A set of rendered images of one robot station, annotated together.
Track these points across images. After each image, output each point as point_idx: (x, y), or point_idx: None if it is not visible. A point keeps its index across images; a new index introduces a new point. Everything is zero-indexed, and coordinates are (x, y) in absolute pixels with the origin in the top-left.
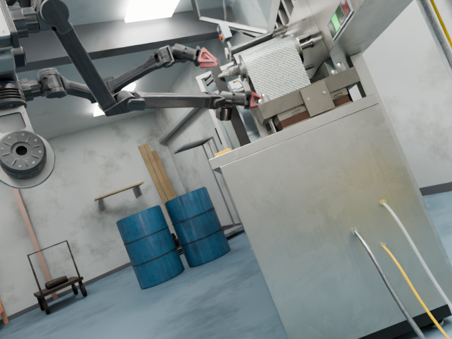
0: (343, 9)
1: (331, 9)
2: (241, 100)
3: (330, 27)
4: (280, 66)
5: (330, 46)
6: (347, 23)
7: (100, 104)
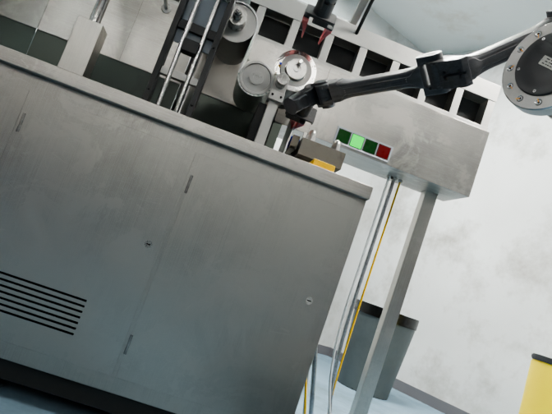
0: (379, 149)
1: (360, 130)
2: (310, 112)
3: (342, 134)
4: None
5: (318, 135)
6: (369, 156)
7: (478, 75)
